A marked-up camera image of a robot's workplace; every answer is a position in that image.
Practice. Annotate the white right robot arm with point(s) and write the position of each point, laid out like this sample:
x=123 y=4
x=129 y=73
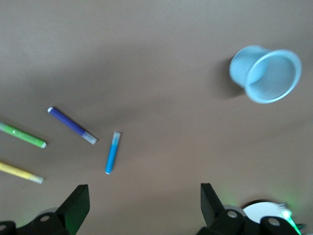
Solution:
x=256 y=210

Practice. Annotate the green marker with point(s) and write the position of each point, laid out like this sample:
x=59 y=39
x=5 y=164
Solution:
x=24 y=135

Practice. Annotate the purple marker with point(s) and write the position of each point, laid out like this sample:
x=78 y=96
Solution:
x=71 y=123

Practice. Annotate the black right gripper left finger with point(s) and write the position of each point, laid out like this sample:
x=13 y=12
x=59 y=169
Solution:
x=75 y=208

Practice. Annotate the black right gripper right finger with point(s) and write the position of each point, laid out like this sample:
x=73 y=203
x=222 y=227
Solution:
x=212 y=208

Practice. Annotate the blue marker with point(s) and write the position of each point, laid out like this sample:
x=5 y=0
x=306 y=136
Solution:
x=112 y=156

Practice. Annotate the light blue mesh cup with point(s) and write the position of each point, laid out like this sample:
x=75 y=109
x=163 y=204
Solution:
x=242 y=68

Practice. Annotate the brown table mat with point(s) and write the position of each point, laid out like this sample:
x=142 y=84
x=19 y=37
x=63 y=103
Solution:
x=156 y=49

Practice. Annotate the yellow marker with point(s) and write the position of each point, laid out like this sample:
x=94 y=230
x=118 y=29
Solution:
x=19 y=172

